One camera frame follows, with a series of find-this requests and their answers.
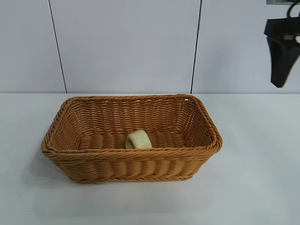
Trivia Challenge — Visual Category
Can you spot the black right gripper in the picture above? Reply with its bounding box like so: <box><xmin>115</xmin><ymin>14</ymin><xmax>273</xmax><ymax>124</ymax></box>
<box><xmin>264</xmin><ymin>17</ymin><xmax>300</xmax><ymax>89</ymax></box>

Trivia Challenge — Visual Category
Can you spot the pale yellow egg yolk pastry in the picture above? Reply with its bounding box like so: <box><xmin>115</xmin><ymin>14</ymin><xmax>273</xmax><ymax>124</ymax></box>
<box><xmin>125</xmin><ymin>129</ymin><xmax>153</xmax><ymax>150</ymax></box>

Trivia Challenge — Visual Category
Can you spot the brown woven wicker basket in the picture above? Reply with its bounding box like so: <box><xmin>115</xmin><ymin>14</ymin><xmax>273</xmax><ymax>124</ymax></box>
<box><xmin>41</xmin><ymin>93</ymin><xmax>223</xmax><ymax>183</ymax></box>

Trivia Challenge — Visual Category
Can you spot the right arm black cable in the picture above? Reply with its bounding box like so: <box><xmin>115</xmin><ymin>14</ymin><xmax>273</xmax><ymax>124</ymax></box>
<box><xmin>286</xmin><ymin>2</ymin><xmax>300</xmax><ymax>19</ymax></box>

